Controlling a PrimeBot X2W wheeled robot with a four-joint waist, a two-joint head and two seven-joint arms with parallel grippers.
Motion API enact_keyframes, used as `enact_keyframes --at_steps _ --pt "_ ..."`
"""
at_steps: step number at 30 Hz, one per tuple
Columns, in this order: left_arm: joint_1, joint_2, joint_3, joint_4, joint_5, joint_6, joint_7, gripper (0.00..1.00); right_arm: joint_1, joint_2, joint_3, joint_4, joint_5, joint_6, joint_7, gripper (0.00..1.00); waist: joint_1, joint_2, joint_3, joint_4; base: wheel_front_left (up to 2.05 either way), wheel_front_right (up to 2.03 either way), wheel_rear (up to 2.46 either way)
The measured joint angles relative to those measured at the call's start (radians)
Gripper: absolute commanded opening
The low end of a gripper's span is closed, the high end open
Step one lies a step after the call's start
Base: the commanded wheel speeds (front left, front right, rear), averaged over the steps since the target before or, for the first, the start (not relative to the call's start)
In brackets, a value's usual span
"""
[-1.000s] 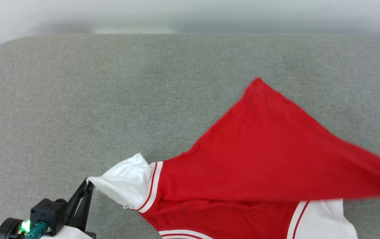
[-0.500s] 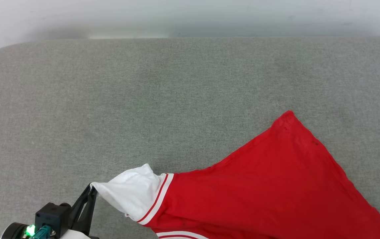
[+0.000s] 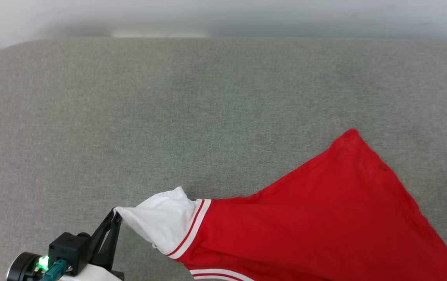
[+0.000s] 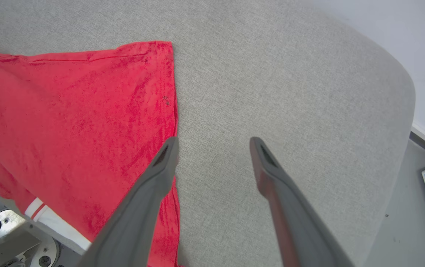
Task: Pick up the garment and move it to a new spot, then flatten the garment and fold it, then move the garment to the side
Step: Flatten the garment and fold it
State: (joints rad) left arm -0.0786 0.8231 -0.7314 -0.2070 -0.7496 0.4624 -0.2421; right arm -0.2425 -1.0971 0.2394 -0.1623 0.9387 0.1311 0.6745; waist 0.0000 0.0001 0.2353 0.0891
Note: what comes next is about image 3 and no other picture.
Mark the grey fabric sofa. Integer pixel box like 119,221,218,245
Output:
0,37,447,281

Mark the red garment with white sleeves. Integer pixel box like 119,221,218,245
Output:
113,128,447,281

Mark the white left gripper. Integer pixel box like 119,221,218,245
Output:
59,210,125,281

